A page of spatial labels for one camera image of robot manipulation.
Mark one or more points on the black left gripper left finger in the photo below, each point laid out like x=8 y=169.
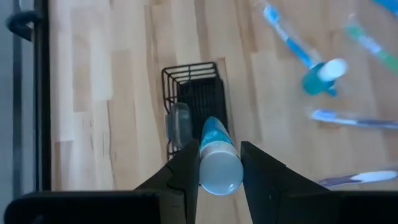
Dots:
x=174 y=186

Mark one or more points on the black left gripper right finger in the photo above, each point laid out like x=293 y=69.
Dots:
x=273 y=193

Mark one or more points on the teal mouthwash bottle white cap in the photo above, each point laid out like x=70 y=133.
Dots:
x=219 y=168
x=320 y=77

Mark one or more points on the purple toothbrush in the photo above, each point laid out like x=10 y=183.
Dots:
x=367 y=176
x=348 y=119

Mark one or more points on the green toothbrush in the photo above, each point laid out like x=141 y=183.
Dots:
x=373 y=46

